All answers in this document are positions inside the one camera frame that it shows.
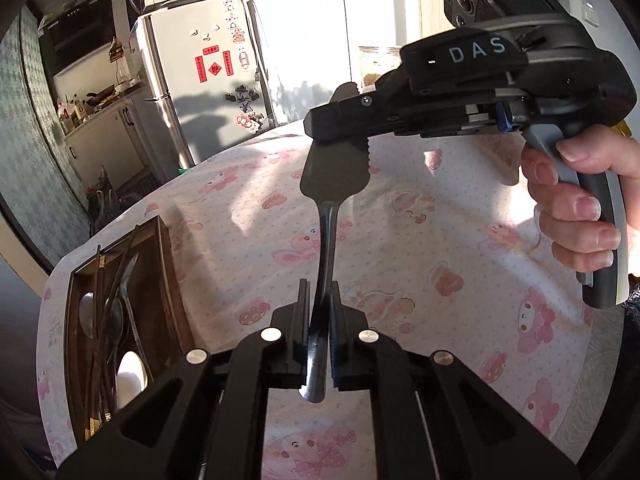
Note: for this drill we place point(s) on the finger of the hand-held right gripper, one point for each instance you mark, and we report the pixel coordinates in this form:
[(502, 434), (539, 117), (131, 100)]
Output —
[(350, 117)]

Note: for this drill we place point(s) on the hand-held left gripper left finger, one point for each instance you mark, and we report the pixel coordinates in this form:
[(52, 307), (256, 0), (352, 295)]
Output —
[(301, 330)]

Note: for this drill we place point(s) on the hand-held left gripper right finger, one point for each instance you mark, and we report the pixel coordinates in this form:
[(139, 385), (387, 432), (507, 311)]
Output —
[(335, 357)]

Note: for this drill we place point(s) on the metal cake server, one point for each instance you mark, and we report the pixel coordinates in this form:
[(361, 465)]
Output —
[(335, 175)]

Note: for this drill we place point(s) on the dark wooden tray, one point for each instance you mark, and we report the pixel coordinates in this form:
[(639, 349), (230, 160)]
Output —
[(167, 280)]

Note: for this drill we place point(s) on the metal table knife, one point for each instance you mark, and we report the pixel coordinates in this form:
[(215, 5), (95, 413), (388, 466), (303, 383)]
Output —
[(131, 290)]

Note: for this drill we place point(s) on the white ceramic spoon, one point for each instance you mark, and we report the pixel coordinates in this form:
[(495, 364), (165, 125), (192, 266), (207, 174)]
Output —
[(131, 375)]

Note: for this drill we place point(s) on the large metal spoon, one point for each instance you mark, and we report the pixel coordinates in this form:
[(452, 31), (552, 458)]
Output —
[(116, 312)]

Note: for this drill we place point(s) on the dark wooden chopstick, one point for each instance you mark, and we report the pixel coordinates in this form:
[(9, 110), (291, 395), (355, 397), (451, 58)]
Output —
[(111, 285), (100, 280), (125, 255)]

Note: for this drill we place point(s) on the small metal spoon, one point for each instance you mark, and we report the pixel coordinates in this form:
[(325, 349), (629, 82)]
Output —
[(87, 312)]

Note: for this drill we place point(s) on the person's right hand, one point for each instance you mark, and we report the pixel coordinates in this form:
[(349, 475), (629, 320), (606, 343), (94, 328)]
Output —
[(565, 210)]

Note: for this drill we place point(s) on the glass jar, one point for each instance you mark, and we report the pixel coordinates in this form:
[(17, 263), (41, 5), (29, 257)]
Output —
[(375, 65)]

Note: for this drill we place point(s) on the pink printed tablecloth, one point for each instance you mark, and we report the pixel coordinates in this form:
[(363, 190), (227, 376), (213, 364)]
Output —
[(425, 240)]

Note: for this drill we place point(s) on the silver fridge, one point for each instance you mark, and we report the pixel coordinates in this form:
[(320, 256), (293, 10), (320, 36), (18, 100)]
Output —
[(200, 110)]

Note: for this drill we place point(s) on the white kitchen cabinet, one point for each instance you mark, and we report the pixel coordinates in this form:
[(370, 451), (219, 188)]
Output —
[(115, 150)]

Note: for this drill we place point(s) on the dark bag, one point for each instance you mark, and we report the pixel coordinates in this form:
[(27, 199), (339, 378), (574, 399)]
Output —
[(105, 195)]

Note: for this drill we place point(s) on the black wok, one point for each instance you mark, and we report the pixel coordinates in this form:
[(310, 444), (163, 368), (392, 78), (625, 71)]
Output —
[(100, 96)]

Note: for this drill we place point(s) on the yellow label bottle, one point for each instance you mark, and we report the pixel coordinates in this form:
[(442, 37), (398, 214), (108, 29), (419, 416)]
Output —
[(79, 111)]

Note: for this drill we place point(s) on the clear plastic bottle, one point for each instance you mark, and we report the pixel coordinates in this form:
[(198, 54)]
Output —
[(65, 119)]

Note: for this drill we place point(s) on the black range hood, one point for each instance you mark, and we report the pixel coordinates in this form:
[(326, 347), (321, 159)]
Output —
[(75, 30)]

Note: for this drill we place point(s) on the patterned sliding door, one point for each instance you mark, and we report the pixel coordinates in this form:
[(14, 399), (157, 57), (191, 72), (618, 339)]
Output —
[(30, 160)]

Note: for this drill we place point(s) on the white wall switch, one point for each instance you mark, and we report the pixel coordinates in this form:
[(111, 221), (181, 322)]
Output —
[(590, 0)]

